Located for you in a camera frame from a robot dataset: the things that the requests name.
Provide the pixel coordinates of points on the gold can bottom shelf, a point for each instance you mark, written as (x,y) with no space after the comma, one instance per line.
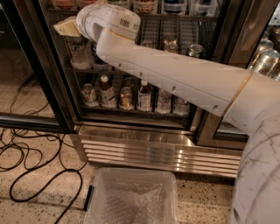
(126,99)

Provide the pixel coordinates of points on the blue pepsi can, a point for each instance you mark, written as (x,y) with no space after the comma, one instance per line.
(98,64)

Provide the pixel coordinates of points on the bubble wrap sheet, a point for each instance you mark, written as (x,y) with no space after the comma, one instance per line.
(130,203)

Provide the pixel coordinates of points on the right glass fridge door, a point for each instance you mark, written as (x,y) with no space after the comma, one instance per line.
(241,26)

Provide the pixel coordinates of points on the open glass fridge door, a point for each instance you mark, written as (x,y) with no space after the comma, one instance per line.
(32,92)

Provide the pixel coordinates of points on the yellow label can top shelf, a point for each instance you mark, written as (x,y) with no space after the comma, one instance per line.
(145,6)

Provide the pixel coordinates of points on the dark juice bottle white label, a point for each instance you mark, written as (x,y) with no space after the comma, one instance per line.
(144,96)

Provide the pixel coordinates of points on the stainless steel fridge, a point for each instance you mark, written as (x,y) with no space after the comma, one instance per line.
(132,139)

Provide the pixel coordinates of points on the gold orange soda can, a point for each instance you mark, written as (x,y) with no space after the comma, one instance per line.
(171,48)

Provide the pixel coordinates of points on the clear water bottle shelf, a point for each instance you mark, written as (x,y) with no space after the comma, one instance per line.
(79,54)
(164,102)

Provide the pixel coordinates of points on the clear plastic bin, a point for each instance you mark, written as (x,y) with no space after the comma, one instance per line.
(97,198)

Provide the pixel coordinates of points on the clear water bottle middle shelf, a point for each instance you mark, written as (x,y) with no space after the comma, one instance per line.
(79,54)

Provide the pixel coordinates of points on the clear water bottle bottom shelf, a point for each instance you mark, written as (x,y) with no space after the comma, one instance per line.
(164,102)

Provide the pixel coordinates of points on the brown tea bottle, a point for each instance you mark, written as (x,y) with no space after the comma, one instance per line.
(108,99)

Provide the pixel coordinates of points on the green white can bottom shelf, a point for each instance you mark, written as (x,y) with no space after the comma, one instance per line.
(89,95)

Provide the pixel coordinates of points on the orange can top shelf left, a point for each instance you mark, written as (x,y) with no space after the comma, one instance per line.
(64,4)

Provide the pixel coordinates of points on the blue can top shelf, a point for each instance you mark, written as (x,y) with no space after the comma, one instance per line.
(174,7)

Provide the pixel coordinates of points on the rear gold soda can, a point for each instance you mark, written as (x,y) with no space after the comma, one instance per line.
(168,39)

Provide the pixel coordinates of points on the white green soda can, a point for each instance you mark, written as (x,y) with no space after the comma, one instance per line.
(149,44)

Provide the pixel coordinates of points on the clear water bottle bottom right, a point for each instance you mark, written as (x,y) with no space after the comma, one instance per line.
(181,107)

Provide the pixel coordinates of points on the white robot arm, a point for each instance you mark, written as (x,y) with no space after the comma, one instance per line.
(249,101)

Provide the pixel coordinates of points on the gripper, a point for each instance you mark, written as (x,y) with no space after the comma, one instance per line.
(109,17)

